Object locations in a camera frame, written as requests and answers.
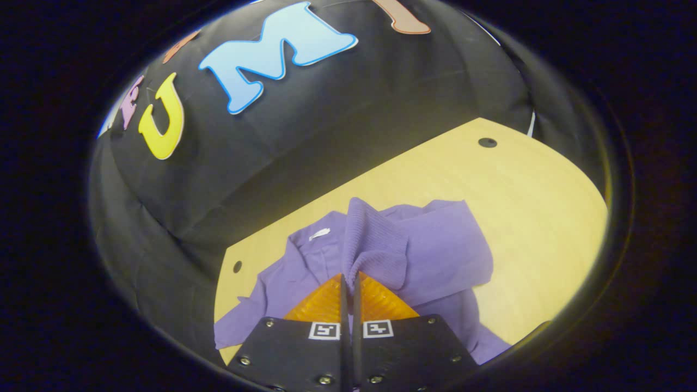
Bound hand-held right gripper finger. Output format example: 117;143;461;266
226;273;352;392
352;271;480;392

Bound purple knit cardigan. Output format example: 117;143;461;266
214;197;512;365

